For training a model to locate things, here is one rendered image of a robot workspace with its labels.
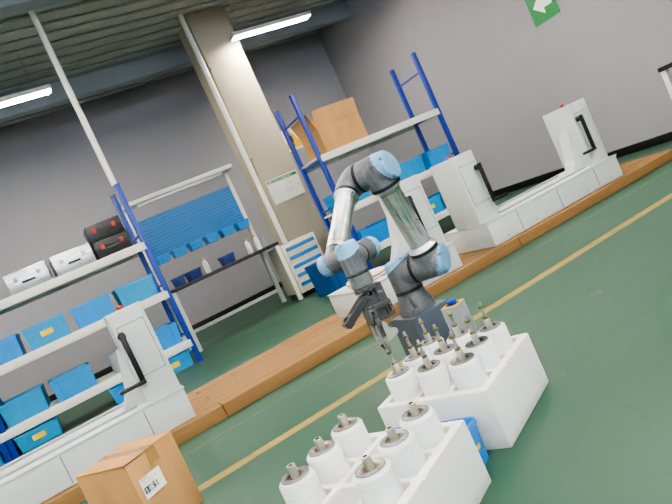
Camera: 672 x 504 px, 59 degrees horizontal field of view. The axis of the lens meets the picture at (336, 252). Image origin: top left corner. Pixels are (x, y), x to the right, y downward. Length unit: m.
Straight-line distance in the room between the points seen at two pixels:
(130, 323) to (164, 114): 7.26
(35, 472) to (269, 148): 5.76
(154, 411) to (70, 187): 6.90
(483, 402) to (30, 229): 8.77
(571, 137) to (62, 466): 4.41
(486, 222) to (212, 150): 6.75
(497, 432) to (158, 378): 2.24
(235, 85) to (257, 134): 0.72
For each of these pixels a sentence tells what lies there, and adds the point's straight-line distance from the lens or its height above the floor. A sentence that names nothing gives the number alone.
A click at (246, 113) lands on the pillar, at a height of 2.50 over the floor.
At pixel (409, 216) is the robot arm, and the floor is 0.67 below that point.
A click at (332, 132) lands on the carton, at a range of 7.10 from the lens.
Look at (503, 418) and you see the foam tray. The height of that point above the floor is 0.08.
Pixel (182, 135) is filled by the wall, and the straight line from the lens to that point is 10.46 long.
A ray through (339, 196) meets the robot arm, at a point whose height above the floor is 0.84.
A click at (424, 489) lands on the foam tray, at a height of 0.16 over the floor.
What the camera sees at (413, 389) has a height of 0.20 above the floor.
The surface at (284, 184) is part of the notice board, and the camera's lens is 8.25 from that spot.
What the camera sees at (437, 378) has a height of 0.22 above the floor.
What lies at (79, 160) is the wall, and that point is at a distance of 10.17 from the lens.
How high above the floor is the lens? 0.80
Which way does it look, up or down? 4 degrees down
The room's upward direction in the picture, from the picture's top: 25 degrees counter-clockwise
